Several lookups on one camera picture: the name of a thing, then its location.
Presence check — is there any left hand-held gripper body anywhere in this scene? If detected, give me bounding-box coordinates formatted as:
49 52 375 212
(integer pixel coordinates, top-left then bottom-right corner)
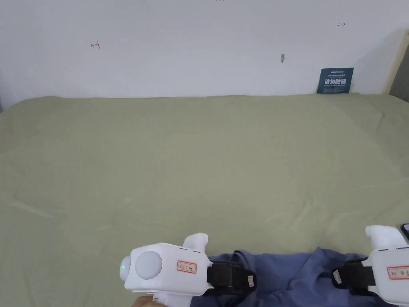
119 233 225 307

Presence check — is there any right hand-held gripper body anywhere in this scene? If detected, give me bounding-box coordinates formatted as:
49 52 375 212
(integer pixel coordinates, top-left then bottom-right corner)
357 225 409 304

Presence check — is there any dark blue shirt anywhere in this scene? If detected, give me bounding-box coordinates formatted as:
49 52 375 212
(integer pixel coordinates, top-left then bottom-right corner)
191 246 409 307

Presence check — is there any person's left hand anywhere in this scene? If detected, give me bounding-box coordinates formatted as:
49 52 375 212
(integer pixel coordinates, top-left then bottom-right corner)
131 295 155 307

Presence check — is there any bed with pale green sheet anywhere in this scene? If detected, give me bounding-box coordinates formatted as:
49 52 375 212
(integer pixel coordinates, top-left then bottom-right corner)
0 93 409 307

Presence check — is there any dark blue sign card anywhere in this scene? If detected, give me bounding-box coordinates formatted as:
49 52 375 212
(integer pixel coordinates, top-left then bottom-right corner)
316 67 355 94

